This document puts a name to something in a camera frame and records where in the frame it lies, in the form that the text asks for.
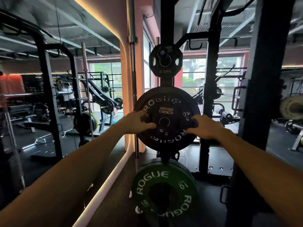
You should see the person's right forearm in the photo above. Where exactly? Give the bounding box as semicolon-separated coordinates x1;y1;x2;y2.
214;128;303;227

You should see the slim black rack post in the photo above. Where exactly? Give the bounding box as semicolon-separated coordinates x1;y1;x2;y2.
198;0;224;175

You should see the cream weight plate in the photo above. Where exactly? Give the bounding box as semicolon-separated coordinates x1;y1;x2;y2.
279;96;303;121

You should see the black rack side handle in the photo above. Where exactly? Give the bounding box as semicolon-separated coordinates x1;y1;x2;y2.
231;86;247;112

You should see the thick black rack post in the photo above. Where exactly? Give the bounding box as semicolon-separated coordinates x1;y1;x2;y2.
224;0;297;227

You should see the green bumper plate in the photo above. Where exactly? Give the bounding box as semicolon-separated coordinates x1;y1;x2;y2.
131;158;199;227

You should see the large window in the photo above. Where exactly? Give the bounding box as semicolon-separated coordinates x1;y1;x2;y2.
182;56;242;116

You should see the small black twelve-sided weight plate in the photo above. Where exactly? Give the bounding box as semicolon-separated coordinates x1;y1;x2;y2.
149;43;183;78

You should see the black plate storage upright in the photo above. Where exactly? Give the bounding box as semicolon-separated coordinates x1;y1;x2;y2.
157;0;181;163

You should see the person's left hand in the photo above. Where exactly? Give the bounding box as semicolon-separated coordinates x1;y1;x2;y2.
118;110;157;135

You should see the person's right hand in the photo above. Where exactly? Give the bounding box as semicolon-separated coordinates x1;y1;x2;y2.
186;114;226;140

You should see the silver barbell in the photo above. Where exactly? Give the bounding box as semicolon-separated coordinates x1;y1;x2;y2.
128;0;140;172

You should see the black lettered grip weight plate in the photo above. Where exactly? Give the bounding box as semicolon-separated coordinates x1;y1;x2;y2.
148;104;193;140

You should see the large black bumper plate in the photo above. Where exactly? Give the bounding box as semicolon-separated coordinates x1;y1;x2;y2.
134;86;201;152

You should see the large wall mirror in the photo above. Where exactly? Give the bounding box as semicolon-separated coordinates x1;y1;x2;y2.
0;0;129;211

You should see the warm light strip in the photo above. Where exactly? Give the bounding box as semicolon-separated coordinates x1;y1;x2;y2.
71;0;138;227

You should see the barbell sleeve with black collar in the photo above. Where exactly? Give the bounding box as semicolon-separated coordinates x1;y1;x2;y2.
213;103;241;126

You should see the black loop handle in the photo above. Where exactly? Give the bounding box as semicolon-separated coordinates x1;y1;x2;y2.
188;39;203;50

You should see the person's left forearm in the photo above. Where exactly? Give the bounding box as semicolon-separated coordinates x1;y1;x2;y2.
0;124;126;227

